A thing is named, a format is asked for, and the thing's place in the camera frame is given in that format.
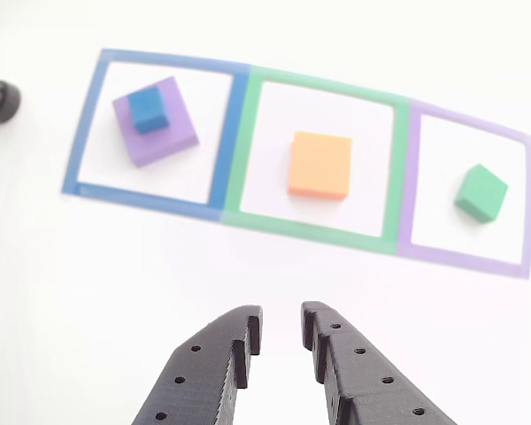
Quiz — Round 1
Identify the green block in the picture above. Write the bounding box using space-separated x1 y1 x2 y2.
453 163 510 224

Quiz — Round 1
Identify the orange block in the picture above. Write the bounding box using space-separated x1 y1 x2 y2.
287 130 353 200

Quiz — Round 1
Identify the large purple block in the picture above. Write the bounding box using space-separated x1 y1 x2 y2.
112 75 200 168

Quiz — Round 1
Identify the small blue cube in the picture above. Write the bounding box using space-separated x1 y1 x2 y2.
127 87 170 135

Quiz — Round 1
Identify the black tripod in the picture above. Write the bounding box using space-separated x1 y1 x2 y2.
0 79 22 125

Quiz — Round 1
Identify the green tape square frame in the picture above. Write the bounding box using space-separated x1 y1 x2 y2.
219 65 412 257

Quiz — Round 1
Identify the purple tape square frame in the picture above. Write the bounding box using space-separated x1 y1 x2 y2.
396 97 531 281

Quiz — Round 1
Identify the blue tape square frame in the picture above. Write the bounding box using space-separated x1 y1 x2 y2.
60 47 253 222

